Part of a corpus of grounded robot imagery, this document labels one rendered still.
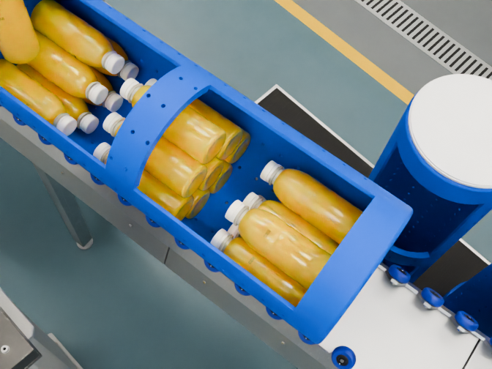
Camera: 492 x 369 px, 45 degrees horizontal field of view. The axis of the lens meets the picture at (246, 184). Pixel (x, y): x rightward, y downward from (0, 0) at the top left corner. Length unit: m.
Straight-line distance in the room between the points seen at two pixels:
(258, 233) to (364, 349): 0.34
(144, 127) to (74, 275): 1.28
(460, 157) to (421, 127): 0.10
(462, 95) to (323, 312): 0.63
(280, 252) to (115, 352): 1.22
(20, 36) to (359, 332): 0.83
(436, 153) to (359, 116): 1.30
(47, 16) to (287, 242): 0.65
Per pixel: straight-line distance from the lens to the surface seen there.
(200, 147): 1.02
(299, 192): 1.04
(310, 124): 2.30
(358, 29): 2.83
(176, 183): 1.04
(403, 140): 1.31
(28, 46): 1.18
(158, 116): 1.00
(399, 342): 1.22
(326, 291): 0.93
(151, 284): 2.16
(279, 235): 0.99
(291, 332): 1.18
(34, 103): 1.22
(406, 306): 1.24
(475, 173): 1.28
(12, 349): 1.07
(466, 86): 1.39
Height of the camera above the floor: 2.07
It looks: 63 degrees down
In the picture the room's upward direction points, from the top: 8 degrees clockwise
